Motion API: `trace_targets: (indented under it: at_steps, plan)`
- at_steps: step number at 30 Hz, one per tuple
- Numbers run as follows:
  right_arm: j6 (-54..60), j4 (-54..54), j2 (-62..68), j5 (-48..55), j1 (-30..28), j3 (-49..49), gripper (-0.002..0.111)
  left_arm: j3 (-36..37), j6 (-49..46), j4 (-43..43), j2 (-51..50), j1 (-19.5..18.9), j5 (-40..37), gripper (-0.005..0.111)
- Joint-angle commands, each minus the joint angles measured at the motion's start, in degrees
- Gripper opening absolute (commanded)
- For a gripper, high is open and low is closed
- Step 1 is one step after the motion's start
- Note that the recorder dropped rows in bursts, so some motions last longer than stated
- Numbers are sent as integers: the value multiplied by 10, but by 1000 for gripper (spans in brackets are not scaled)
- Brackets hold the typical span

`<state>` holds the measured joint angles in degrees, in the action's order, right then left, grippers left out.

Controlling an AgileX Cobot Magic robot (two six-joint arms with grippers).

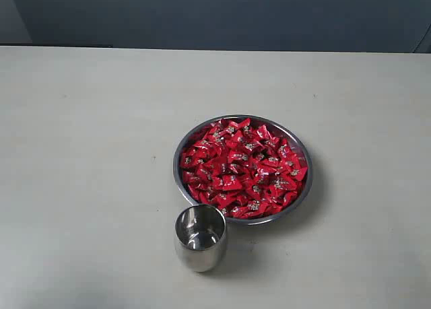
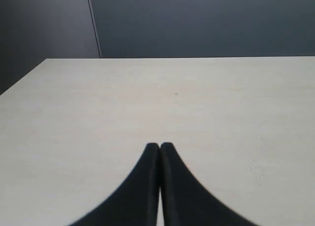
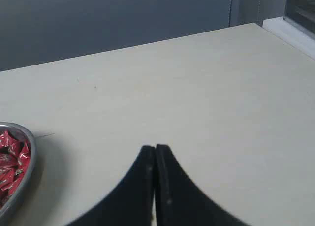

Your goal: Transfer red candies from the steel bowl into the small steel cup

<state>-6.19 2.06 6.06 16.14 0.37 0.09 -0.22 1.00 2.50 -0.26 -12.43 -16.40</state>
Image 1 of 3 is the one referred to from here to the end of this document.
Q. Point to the pile of red wrapped candies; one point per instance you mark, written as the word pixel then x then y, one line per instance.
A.
pixel 242 169

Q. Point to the steel bowl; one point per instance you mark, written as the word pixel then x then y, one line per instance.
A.
pixel 301 150

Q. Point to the stainless steel cup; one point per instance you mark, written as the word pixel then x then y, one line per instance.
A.
pixel 201 237

